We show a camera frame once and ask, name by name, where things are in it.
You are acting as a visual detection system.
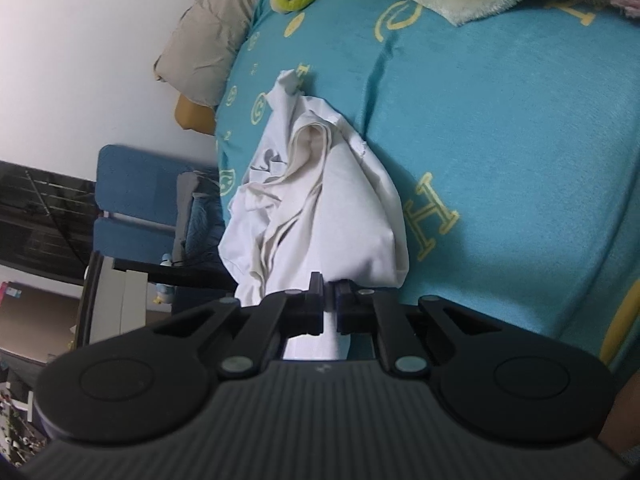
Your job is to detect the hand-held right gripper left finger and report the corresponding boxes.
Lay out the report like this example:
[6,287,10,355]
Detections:
[152,272,326,379]

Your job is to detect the grey pillow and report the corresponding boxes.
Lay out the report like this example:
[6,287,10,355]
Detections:
[154,0,277,107]

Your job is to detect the blue covered chair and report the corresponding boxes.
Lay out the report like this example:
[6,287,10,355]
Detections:
[93,216,226,273]
[96,144,223,218]

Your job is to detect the teal printed bed sheet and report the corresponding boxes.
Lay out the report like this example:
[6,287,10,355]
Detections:
[214,0,640,376]

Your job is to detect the cluttered shelf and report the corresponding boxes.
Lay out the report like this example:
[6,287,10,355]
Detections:
[0,345,51,468]

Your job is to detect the white t-shirt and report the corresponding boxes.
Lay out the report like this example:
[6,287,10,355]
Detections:
[218,69,411,361]

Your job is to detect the dark window with grille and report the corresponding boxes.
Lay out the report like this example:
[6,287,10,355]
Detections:
[0,160,98,283]

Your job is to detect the mustard yellow cushion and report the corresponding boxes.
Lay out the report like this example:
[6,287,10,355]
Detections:
[175,94,217,136]

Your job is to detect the grey cloth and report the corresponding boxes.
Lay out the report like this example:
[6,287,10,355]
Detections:
[172,171,222,261]

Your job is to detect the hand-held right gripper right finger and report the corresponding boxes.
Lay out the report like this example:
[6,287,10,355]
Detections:
[335,280,504,379]

